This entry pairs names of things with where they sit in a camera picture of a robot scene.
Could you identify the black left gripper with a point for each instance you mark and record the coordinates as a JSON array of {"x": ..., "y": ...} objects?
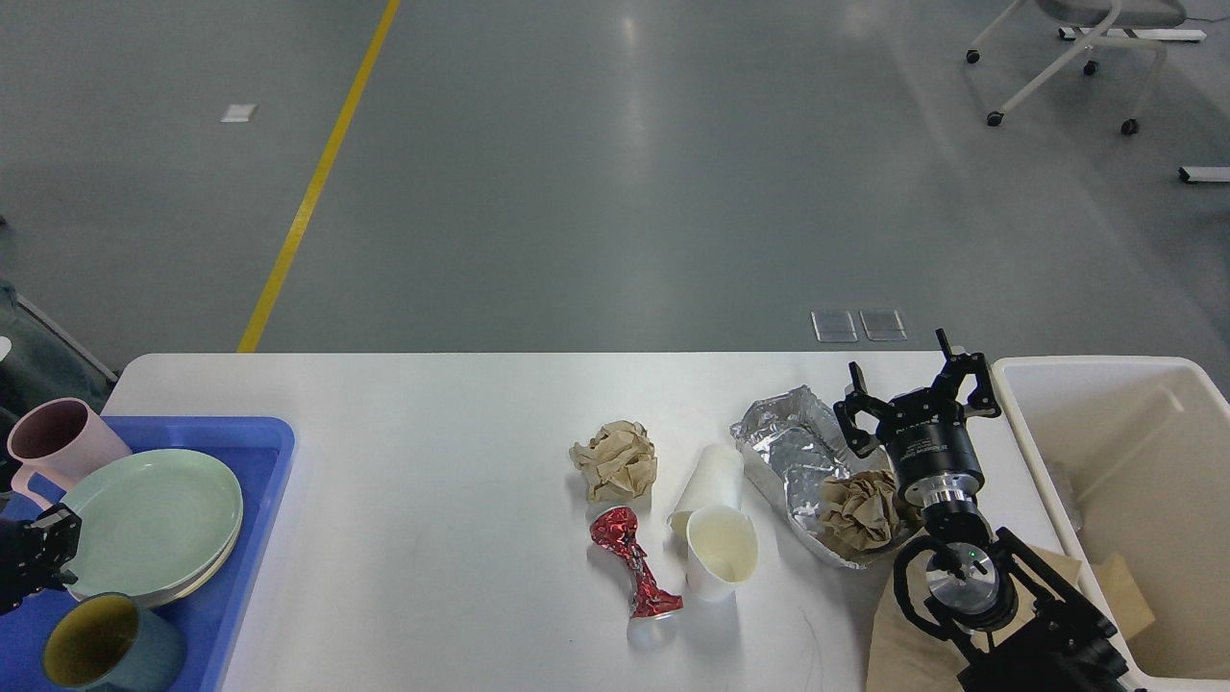
[{"x": 45, "y": 544}]

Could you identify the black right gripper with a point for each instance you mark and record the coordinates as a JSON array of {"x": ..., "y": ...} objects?
[{"x": 930, "y": 447}]

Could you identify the light green plate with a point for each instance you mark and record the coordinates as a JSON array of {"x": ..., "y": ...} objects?
[{"x": 154, "y": 525}]

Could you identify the dark teal mug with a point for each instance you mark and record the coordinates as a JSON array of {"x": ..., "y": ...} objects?
[{"x": 110, "y": 643}]

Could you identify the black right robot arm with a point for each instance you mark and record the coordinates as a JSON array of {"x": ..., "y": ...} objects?
[{"x": 1067, "y": 644}]

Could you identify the right floor outlet cover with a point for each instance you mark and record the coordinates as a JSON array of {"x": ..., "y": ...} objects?
[{"x": 883, "y": 325}]

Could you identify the floor outlet cover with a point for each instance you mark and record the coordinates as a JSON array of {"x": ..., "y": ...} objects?
[
  {"x": 834, "y": 326},
  {"x": 883, "y": 325}
]

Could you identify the pink plate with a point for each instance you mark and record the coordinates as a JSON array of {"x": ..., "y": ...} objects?
[{"x": 207, "y": 581}]

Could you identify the pink mug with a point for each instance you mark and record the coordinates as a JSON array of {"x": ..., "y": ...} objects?
[{"x": 63, "y": 441}]

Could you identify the left floor outlet cover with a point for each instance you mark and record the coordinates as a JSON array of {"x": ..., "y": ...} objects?
[{"x": 834, "y": 326}]

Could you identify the crumpled brown paper in foil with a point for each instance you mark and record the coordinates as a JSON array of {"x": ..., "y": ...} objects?
[{"x": 863, "y": 512}]

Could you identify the crumpled aluminium foil tray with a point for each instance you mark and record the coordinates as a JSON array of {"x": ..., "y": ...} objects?
[{"x": 792, "y": 443}]

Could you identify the person in jeans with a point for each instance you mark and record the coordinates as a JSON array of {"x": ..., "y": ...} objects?
[{"x": 40, "y": 366}]

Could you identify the white plastic bin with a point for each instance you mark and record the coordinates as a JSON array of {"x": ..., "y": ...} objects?
[{"x": 1130, "y": 457}]

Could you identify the lying white paper cup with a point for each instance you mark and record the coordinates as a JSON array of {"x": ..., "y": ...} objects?
[{"x": 716, "y": 481}]

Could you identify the blue plastic tray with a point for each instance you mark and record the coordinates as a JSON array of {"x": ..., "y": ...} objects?
[{"x": 259, "y": 450}]

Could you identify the upright white paper cup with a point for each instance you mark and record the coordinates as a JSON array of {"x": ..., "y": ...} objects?
[{"x": 722, "y": 552}]

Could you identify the brown paper bag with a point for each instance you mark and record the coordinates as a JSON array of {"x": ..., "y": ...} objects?
[{"x": 903, "y": 658}]

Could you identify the cardboard piece in bin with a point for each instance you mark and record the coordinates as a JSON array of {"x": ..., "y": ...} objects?
[{"x": 1125, "y": 598}]

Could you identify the crumpled brown paper ball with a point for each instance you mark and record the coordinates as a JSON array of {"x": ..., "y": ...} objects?
[{"x": 619, "y": 463}]

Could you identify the crushed red can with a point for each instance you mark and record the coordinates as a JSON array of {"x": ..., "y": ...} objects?
[{"x": 615, "y": 531}]

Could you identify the white floor bar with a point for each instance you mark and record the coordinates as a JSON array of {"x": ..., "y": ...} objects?
[{"x": 1196, "y": 175}]

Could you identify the white office chair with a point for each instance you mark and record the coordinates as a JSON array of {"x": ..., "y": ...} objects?
[{"x": 1114, "y": 24}]

